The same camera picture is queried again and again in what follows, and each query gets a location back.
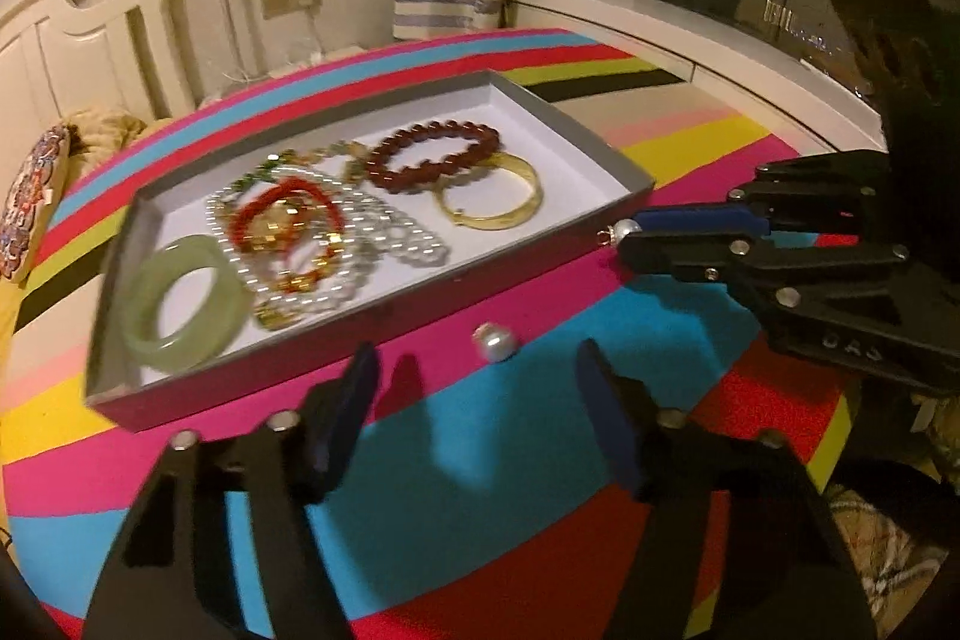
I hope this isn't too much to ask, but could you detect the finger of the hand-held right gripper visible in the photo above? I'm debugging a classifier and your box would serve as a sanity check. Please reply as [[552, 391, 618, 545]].
[[615, 231, 960, 397], [641, 149, 893, 238]]

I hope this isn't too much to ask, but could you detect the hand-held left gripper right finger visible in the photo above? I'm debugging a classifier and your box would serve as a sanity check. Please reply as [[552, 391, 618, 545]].
[[574, 338, 878, 640]]

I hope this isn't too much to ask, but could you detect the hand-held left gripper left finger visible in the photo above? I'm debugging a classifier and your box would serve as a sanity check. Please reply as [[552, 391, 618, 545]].
[[81, 340, 382, 640]]

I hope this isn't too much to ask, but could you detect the white shallow jewelry box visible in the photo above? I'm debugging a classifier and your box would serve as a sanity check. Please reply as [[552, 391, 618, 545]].
[[84, 70, 656, 435]]

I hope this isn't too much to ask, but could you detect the dark red bead bracelet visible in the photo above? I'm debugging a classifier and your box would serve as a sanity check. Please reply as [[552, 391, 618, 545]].
[[365, 117, 502, 187]]

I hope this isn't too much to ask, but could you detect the pale green jade bangle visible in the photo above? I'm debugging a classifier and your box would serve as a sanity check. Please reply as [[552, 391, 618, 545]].
[[120, 233, 248, 375]]

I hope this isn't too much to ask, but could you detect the white window sill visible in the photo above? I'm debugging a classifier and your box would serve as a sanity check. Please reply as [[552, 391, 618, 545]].
[[510, 0, 882, 154]]

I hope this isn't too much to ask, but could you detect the gold bangle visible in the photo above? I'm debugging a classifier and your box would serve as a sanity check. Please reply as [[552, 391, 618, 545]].
[[433, 152, 542, 230]]

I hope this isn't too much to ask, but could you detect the patterned cloth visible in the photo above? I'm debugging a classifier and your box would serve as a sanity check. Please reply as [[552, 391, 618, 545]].
[[825, 482, 953, 640]]

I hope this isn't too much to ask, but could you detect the yellow blanket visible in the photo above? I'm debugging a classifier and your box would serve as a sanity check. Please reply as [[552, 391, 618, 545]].
[[56, 107, 151, 161]]

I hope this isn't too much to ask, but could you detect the patterned round cushion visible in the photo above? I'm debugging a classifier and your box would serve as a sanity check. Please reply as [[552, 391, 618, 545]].
[[0, 122, 72, 289]]

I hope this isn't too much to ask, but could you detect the white bed headboard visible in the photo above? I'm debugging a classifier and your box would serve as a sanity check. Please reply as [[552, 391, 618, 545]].
[[0, 0, 197, 124]]

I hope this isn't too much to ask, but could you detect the white pearl necklace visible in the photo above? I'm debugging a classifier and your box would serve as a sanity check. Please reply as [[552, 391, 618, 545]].
[[206, 160, 451, 330]]

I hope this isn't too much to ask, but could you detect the red cord gold charm bracelet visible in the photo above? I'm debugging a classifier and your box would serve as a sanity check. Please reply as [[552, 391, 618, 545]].
[[229, 175, 353, 296]]

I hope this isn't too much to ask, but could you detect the gold green bead necklace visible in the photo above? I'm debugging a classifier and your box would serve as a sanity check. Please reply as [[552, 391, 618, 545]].
[[255, 141, 368, 191]]

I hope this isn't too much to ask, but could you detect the white charger cable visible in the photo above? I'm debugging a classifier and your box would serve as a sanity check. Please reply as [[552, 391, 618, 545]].
[[300, 6, 331, 65]]

